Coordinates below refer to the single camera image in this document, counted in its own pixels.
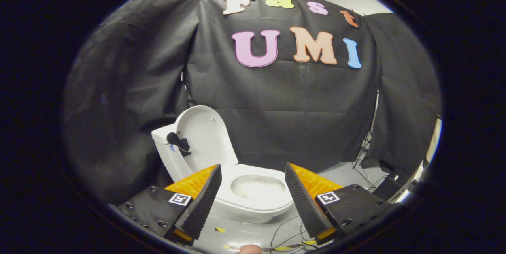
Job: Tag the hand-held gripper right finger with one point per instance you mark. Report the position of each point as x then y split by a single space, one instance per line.
302 202

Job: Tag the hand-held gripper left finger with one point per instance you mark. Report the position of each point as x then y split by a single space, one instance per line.
203 200

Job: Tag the white toilet lid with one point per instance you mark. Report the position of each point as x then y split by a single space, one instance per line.
205 135

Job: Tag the white toilet seat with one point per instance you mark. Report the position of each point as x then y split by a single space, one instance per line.
259 205

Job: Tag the white ceramic toilet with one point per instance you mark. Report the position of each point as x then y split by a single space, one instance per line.
164 157

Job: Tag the black lid pull tab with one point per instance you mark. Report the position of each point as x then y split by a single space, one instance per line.
178 141

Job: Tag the small yellow black tape piece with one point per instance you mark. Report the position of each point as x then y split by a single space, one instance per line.
220 229

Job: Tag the black box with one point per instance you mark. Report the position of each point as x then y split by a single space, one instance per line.
389 187

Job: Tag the black backdrop cloth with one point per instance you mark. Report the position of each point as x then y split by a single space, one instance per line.
284 108

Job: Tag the white panel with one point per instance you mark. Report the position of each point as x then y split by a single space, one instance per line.
433 143

